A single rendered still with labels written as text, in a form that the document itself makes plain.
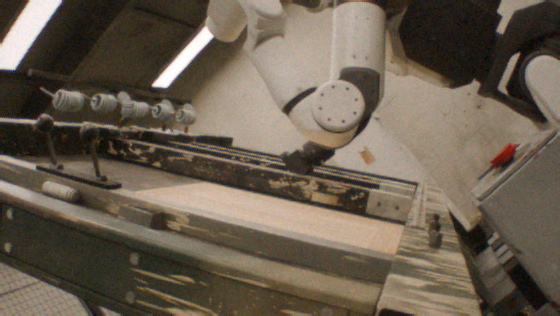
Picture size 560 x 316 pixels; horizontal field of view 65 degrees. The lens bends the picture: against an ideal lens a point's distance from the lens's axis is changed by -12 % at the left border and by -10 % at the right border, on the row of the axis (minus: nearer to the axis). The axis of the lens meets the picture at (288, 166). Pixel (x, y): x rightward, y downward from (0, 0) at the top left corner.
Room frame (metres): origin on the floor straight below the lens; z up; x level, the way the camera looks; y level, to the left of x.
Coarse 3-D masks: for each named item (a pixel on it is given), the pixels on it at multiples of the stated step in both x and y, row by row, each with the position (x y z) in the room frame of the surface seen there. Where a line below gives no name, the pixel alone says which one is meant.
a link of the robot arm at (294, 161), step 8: (304, 144) 1.54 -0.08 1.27; (312, 144) 1.52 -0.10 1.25; (288, 152) 1.58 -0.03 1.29; (296, 152) 1.55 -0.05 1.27; (304, 152) 1.54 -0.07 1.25; (312, 152) 1.51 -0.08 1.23; (288, 160) 1.55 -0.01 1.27; (296, 160) 1.55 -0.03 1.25; (304, 160) 1.54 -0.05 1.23; (312, 160) 1.53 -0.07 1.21; (320, 160) 1.54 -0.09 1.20; (288, 168) 1.56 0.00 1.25; (296, 168) 1.55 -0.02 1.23; (304, 168) 1.55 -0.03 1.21; (312, 168) 1.56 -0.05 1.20
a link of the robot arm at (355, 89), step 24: (336, 24) 0.74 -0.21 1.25; (360, 24) 0.72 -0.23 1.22; (384, 24) 0.75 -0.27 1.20; (336, 48) 0.74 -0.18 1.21; (360, 48) 0.72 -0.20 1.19; (384, 48) 0.75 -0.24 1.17; (336, 72) 0.73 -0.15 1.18; (360, 72) 0.71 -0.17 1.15; (384, 72) 0.75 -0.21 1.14; (336, 96) 0.69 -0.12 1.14; (360, 96) 0.69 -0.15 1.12; (336, 120) 0.69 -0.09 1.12; (360, 120) 0.70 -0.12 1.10
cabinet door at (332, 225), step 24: (144, 192) 1.01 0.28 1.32; (168, 192) 1.07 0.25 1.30; (192, 192) 1.14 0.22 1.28; (216, 192) 1.23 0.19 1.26; (240, 192) 1.29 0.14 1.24; (240, 216) 0.99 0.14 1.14; (264, 216) 1.04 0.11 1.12; (288, 216) 1.10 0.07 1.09; (312, 216) 1.16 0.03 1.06; (336, 216) 1.22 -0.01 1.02; (360, 216) 1.27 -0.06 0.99; (336, 240) 0.95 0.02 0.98; (360, 240) 0.99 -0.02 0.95; (384, 240) 1.02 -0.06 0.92
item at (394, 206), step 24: (120, 96) 1.59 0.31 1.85; (120, 120) 1.60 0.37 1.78; (120, 144) 1.59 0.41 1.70; (144, 144) 1.58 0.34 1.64; (168, 168) 1.57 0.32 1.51; (192, 168) 1.55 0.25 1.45; (216, 168) 1.54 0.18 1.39; (240, 168) 1.52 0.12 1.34; (264, 168) 1.51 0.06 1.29; (288, 192) 1.50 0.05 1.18; (336, 192) 1.48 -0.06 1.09; (360, 192) 1.47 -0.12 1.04; (384, 192) 1.47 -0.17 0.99; (384, 216) 1.46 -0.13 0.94
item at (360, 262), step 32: (0, 160) 0.88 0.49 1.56; (96, 192) 0.84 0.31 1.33; (128, 192) 0.86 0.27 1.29; (192, 224) 0.81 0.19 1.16; (224, 224) 0.80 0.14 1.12; (256, 224) 0.83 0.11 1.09; (288, 256) 0.79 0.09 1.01; (320, 256) 0.78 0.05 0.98; (352, 256) 0.77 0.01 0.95; (384, 256) 0.78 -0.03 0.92
